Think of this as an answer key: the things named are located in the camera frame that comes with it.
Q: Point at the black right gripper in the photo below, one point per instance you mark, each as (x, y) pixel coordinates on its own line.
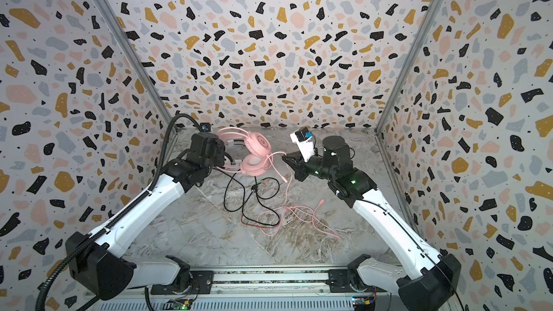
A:
(300, 164)

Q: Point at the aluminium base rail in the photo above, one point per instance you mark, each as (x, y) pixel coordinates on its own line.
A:
(270, 288)

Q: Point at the left aluminium corner post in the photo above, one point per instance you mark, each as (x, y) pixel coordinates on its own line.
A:
(119, 34)

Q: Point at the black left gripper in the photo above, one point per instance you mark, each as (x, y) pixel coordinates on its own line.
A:
(219, 152)

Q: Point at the pink headphones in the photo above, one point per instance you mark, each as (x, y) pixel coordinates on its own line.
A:
(261, 156)

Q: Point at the right aluminium corner post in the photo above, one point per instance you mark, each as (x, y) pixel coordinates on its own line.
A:
(417, 45)

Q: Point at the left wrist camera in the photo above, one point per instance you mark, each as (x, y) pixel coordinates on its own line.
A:
(205, 127)

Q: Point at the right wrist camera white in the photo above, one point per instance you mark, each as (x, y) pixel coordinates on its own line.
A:
(305, 140)

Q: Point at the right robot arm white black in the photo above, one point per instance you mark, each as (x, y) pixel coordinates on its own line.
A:
(425, 278)

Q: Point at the circuit board right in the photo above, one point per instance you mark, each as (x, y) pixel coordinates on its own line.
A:
(364, 303)

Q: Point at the green circuit board left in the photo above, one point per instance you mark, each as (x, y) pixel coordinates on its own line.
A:
(179, 304)

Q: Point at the aluminium corner post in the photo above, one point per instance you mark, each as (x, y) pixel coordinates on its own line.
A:
(417, 45)
(119, 34)

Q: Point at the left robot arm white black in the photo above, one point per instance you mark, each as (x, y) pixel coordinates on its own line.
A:
(101, 268)

